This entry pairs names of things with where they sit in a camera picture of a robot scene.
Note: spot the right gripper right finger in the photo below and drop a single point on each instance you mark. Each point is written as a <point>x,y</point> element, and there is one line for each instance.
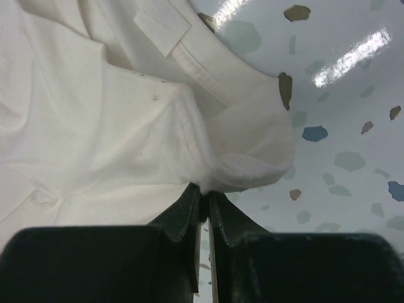
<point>233,277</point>

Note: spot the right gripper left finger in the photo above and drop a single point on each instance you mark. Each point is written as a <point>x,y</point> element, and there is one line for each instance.
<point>178,253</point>

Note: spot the cream white t shirt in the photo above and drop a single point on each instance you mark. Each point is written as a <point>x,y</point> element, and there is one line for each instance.
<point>109,109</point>

